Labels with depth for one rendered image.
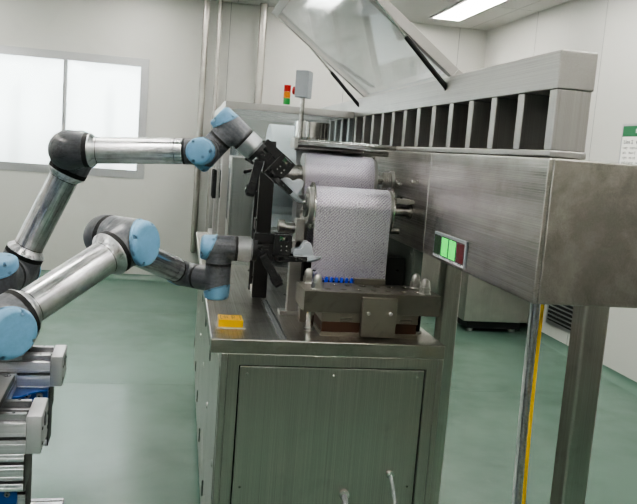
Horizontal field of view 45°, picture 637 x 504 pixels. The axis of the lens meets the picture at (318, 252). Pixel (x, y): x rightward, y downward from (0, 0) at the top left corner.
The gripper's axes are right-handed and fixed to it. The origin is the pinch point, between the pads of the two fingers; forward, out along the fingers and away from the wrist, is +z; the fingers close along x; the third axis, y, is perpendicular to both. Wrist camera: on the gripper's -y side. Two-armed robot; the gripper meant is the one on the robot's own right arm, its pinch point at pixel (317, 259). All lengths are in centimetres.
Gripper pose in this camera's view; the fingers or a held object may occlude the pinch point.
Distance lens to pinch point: 235.0
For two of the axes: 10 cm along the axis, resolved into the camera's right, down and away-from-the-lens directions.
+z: 9.8, 0.5, 1.8
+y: 0.7, -9.9, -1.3
